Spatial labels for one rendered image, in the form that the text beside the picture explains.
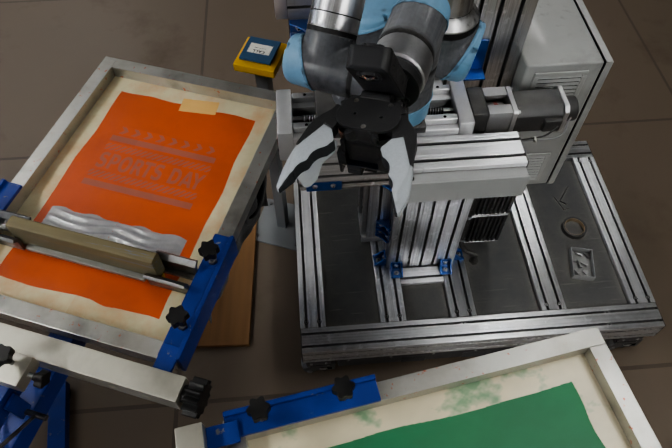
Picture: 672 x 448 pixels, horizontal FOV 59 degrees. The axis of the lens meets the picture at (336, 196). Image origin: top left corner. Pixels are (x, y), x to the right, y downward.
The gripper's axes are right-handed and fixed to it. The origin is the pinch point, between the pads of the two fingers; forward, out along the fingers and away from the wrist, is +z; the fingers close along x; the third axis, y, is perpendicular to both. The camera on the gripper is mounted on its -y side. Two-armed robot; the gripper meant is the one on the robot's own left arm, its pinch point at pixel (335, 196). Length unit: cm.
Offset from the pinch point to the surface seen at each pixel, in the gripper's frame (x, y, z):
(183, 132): 72, 63, -55
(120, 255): 61, 54, -12
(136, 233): 67, 63, -22
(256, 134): 54, 66, -60
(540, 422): -29, 77, -10
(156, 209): 67, 64, -30
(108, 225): 75, 62, -22
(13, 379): 64, 52, 19
